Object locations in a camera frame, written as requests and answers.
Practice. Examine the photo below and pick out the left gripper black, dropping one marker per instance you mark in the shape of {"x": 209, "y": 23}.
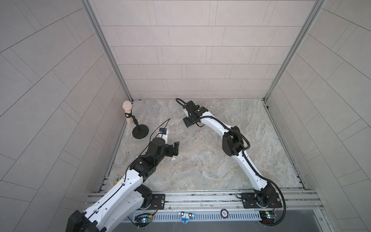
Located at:
{"x": 170, "y": 152}

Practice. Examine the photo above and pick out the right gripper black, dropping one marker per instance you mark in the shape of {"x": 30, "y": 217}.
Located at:
{"x": 187, "y": 122}

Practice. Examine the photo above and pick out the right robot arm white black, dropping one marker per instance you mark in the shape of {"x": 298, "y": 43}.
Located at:
{"x": 234, "y": 144}

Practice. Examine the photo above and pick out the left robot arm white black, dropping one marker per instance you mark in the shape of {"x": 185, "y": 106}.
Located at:
{"x": 110, "y": 210}

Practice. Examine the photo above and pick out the beige microphone on black stand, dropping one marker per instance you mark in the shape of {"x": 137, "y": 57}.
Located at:
{"x": 140, "y": 131}

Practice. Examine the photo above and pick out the blue white small device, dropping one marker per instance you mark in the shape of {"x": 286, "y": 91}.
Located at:
{"x": 186, "y": 217}

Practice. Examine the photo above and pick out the left green circuit board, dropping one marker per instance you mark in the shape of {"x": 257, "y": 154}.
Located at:
{"x": 143, "y": 220}

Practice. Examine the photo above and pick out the green circuit board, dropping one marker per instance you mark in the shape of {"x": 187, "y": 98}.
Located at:
{"x": 267, "y": 217}
{"x": 143, "y": 220}

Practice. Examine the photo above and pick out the round black sticker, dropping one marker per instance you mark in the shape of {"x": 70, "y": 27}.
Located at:
{"x": 224, "y": 213}

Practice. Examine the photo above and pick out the right green circuit board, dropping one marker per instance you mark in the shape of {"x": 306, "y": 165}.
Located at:
{"x": 267, "y": 217}

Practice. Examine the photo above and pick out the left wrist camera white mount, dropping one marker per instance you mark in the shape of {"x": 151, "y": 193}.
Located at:
{"x": 162, "y": 133}

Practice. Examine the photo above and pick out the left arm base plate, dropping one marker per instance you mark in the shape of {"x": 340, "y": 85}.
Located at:
{"x": 157, "y": 201}

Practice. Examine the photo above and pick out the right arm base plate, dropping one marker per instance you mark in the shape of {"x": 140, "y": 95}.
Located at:
{"x": 250, "y": 200}

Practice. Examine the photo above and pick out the aluminium rail frame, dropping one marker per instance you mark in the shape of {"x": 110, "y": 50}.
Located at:
{"x": 192, "y": 201}

